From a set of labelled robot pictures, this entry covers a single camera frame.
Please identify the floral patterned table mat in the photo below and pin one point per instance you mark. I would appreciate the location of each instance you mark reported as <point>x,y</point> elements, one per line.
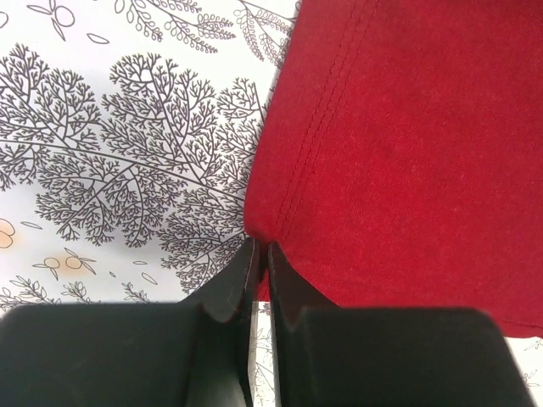
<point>124,177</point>

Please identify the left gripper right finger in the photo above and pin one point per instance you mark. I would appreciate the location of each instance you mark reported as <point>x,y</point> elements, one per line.
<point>327,355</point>

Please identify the red t shirt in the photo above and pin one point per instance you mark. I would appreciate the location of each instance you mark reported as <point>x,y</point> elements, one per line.
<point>400,162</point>

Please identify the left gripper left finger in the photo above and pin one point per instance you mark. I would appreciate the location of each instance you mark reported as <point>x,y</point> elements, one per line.
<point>191,353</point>

